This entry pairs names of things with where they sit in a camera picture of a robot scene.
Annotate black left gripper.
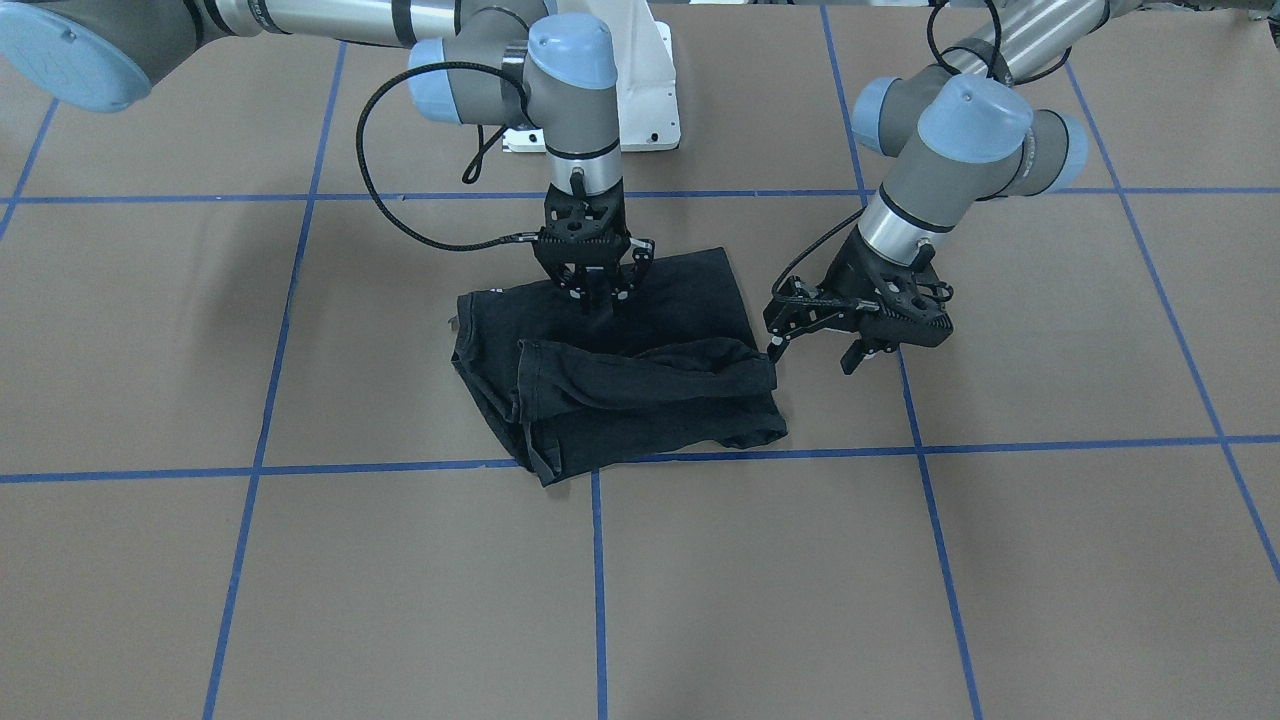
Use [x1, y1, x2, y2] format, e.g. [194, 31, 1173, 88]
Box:
[763, 231, 954, 375]

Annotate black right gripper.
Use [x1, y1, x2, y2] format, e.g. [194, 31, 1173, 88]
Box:
[532, 179, 657, 313]

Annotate black graphic t-shirt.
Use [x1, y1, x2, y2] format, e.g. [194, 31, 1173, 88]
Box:
[451, 247, 788, 486]

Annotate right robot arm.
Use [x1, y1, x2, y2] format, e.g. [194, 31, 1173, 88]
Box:
[3, 1, 655, 306]

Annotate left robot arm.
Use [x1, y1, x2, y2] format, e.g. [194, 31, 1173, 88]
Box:
[763, 1, 1125, 374]

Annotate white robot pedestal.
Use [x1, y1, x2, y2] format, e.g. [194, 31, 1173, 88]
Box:
[503, 1, 681, 159]

